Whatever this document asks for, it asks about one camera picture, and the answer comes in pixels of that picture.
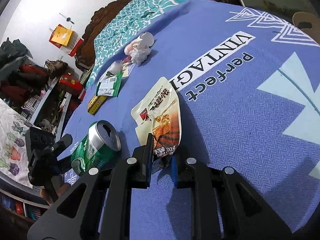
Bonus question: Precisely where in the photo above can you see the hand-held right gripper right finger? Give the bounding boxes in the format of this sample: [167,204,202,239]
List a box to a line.
[171,154,293,240]

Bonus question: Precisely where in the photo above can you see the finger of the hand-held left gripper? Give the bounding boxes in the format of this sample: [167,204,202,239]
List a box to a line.
[47,134,73,155]
[54,155,75,178]

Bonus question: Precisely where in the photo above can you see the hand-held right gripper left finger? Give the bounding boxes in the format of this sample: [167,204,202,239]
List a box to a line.
[27,133,154,240]

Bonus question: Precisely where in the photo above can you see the green drink can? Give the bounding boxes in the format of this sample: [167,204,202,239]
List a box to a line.
[71,120,122,177]

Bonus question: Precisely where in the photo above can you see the white orange snack pouch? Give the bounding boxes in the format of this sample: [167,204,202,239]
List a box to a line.
[131,77,181,173]

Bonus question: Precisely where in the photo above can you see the pink paper cup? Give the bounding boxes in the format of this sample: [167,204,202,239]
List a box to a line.
[124,32,155,55]

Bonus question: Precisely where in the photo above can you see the person's left hand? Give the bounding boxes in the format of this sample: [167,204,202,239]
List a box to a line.
[40,182,72,206]

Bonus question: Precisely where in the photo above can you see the white cactus print cloth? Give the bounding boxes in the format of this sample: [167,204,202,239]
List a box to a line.
[0,99,43,188]

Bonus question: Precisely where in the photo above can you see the houndstooth bag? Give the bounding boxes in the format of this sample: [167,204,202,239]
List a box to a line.
[20,96,42,117]

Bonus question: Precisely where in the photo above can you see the grey metal shelf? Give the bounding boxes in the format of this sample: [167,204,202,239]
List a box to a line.
[25,55,88,140]

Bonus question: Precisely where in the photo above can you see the yellow cardboard box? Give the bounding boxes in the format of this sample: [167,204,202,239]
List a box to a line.
[87,95,107,115]

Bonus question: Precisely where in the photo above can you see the red gift box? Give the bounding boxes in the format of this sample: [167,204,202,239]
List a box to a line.
[57,72,85,100]

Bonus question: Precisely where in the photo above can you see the brown wooden cabinet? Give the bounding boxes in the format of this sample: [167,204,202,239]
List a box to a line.
[0,187,50,228]

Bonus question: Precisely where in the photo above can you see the red and dark jackets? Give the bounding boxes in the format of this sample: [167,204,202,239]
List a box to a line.
[0,64,49,100]

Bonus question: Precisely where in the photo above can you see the brown handbag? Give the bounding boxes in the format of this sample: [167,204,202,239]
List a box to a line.
[45,60,68,79]

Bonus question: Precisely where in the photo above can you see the green white packet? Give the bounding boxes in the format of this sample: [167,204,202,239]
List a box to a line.
[96,72,123,97]

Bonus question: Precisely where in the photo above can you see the blue printed tablecloth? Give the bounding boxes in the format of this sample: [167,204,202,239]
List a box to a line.
[61,0,320,240]

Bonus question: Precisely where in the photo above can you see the black bag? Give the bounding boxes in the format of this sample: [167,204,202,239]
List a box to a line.
[0,38,33,65]

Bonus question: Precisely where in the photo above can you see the crumpled white paper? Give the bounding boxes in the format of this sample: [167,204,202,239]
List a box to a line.
[130,46,152,65]

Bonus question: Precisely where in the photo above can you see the teal patterned quilt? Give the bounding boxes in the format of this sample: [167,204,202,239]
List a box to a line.
[86,0,200,90]

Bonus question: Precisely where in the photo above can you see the carved wooden headboard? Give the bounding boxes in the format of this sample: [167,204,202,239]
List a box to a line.
[75,0,143,70]

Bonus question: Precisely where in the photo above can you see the wooden chair back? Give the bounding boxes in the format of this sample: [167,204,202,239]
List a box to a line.
[292,12,320,47]

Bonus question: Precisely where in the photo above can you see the yellow red wall bags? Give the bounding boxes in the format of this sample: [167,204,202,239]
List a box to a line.
[49,24,84,57]

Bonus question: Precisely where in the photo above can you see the hanging wall ornament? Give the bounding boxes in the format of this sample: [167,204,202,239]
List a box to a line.
[59,12,75,25]

